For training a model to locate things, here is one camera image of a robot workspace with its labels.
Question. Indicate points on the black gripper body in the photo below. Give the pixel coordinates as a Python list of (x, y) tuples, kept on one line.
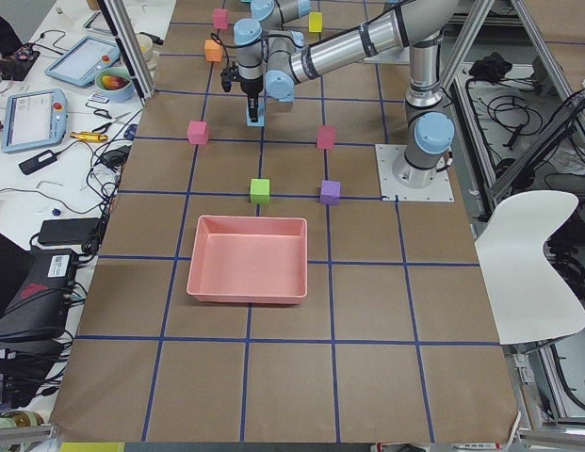
[(250, 87)]

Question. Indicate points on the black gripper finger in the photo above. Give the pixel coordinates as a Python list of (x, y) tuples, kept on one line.
[(252, 104)]

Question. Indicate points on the light blue block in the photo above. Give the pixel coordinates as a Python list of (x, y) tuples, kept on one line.
[(260, 116)]

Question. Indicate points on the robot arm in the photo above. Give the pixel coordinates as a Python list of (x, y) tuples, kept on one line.
[(282, 11), (273, 61)]

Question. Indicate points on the pink block near arm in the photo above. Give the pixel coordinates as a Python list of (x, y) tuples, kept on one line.
[(198, 132)]

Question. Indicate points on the orange block far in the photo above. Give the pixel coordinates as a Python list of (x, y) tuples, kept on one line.
[(213, 52)]

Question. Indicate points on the dark pink block far corner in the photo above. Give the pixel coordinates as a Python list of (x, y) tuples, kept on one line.
[(220, 18)]

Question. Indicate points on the dark pink block front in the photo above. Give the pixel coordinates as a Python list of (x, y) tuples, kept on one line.
[(326, 137)]

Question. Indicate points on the green foam block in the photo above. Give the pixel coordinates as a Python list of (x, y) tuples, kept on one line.
[(260, 191)]

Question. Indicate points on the yellow foam block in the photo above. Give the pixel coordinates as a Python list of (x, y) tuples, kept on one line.
[(315, 22)]

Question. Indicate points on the purple block near tray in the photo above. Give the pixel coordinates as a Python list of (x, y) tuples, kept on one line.
[(330, 192)]

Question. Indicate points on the bowl with fruit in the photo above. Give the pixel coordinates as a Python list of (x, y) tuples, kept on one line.
[(115, 84)]

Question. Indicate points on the pink plastic tray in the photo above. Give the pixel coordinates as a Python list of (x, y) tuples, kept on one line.
[(249, 260)]

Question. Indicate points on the gold metal tool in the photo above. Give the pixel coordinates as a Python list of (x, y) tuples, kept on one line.
[(89, 137)]

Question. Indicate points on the teach pendant tablet far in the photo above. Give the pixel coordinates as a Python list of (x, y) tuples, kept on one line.
[(82, 63)]

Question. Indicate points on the teach pendant tablet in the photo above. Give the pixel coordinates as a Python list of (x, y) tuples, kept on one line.
[(34, 120), (82, 63)]

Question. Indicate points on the teach pendant tablet near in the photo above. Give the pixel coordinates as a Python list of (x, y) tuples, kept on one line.
[(34, 120)]

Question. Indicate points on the black power adapter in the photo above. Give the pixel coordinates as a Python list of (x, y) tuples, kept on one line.
[(73, 231)]

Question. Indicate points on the white chair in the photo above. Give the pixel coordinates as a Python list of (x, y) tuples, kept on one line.
[(529, 299)]

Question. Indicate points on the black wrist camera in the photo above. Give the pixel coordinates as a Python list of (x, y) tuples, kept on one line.
[(228, 76)]

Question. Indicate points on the aluminium frame post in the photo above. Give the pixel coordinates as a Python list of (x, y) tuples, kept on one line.
[(120, 26)]

